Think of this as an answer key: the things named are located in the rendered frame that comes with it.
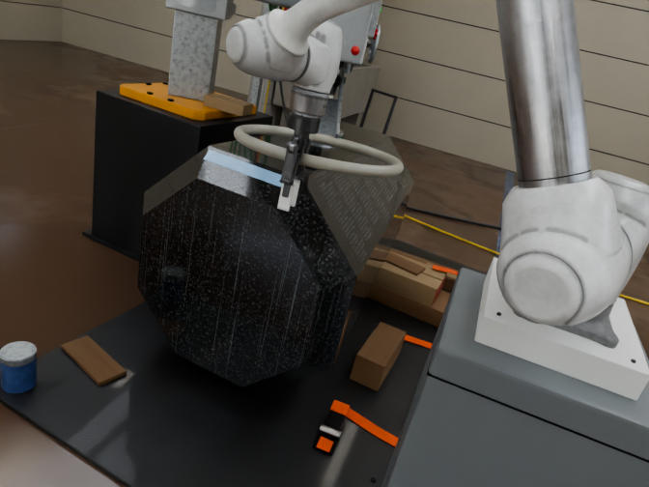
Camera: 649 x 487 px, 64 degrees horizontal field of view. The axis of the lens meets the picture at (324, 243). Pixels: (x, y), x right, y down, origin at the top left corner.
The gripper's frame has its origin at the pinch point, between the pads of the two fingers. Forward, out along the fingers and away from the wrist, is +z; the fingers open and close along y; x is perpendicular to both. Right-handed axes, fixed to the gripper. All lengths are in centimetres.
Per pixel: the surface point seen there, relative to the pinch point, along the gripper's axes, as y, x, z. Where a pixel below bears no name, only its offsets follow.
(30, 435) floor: -18, 56, 86
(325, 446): 14, -25, 81
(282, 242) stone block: 16.3, 3.2, 18.8
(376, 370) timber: 51, -34, 71
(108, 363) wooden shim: 16, 55, 81
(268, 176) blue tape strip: 23.2, 13.2, 2.6
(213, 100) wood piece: 101, 70, -4
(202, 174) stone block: 22.1, 33.7, 7.5
